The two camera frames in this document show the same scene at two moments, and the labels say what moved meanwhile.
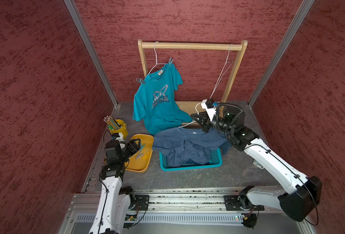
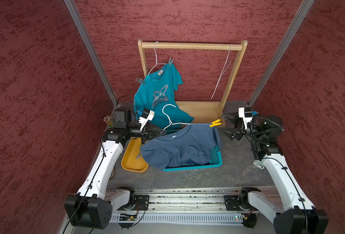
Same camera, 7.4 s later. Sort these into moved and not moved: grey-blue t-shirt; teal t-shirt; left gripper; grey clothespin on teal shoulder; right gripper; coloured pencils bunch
Moved: grey-blue t-shirt; right gripper; left gripper
Not moved: coloured pencils bunch; teal t-shirt; grey clothespin on teal shoulder
